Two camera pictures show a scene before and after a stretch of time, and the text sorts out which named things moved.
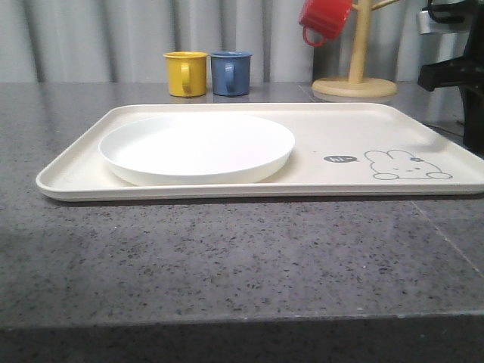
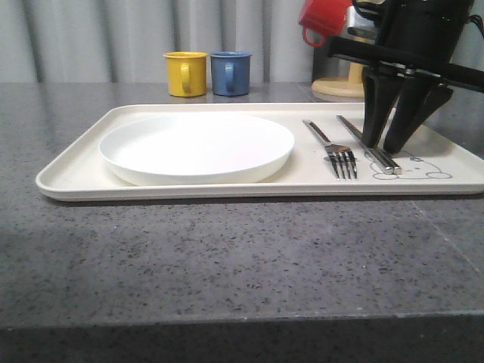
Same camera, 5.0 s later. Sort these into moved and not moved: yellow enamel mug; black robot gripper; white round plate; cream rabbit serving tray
Moved: black robot gripper
Not moved: cream rabbit serving tray; white round plate; yellow enamel mug
